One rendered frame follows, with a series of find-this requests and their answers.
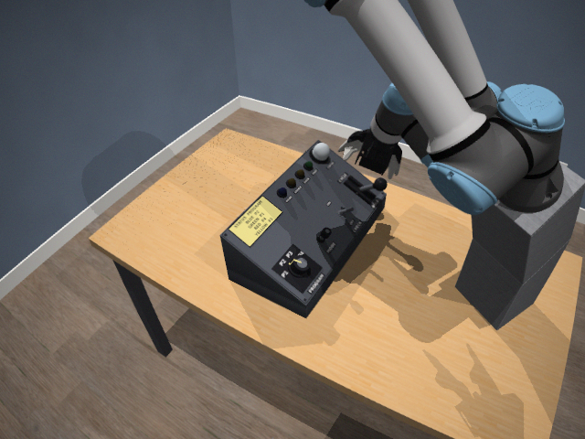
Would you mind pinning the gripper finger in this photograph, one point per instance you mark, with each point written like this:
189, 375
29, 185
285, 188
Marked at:
352, 144
394, 163

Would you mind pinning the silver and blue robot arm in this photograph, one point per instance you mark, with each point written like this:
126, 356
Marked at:
471, 172

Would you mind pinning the dark grey control console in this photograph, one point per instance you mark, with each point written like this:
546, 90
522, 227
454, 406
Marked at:
269, 247

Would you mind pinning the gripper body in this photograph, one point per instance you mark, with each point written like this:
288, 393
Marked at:
372, 160

